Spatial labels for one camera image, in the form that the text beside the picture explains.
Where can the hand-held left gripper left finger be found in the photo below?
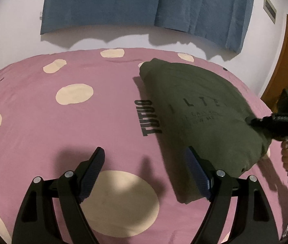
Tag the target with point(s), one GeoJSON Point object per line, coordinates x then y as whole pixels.
{"type": "Point", "coordinates": [93, 172]}

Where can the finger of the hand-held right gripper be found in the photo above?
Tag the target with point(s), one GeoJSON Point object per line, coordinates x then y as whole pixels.
{"type": "Point", "coordinates": [258, 125]}

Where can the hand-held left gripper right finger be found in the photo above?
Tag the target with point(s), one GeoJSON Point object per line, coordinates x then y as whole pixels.
{"type": "Point", "coordinates": [197, 172]}

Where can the dark green shirt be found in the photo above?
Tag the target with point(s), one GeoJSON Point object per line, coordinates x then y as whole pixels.
{"type": "Point", "coordinates": [197, 111]}

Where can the pink dotted bed sheet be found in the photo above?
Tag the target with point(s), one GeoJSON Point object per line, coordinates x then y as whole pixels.
{"type": "Point", "coordinates": [70, 119]}

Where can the blue curtain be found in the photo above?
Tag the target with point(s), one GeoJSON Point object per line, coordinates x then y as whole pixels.
{"type": "Point", "coordinates": [146, 7]}

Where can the wall vent panel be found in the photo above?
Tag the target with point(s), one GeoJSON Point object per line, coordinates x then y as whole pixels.
{"type": "Point", "coordinates": [269, 8]}

